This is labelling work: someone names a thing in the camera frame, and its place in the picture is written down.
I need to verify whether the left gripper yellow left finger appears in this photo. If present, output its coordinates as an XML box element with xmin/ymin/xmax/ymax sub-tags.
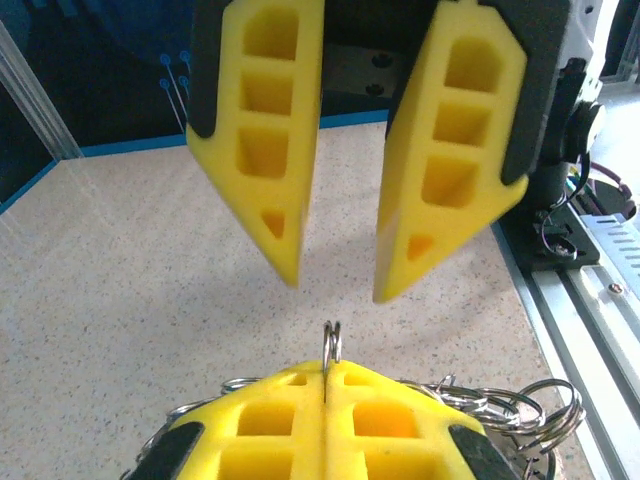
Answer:
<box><xmin>119</xmin><ymin>359</ymin><xmax>329</xmax><ymax>480</ymax></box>

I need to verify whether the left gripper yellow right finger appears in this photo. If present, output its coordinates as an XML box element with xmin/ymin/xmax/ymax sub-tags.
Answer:
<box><xmin>324</xmin><ymin>359</ymin><xmax>519</xmax><ymax>480</ymax></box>

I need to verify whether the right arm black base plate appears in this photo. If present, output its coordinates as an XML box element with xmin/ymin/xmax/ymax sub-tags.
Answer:
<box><xmin>519</xmin><ymin>197</ymin><xmax>601</xmax><ymax>274</ymax></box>

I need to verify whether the grey slotted cable duct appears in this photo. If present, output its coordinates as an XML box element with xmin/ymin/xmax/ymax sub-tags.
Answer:
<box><xmin>579</xmin><ymin>209</ymin><xmax>640</xmax><ymax>281</ymax></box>

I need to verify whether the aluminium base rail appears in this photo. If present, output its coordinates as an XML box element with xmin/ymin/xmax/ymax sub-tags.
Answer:
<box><xmin>492</xmin><ymin>197</ymin><xmax>640</xmax><ymax>480</ymax></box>

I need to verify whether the aluminium frame post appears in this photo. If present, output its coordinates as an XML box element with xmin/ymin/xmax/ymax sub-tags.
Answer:
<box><xmin>0</xmin><ymin>19</ymin><xmax>84</xmax><ymax>161</ymax></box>

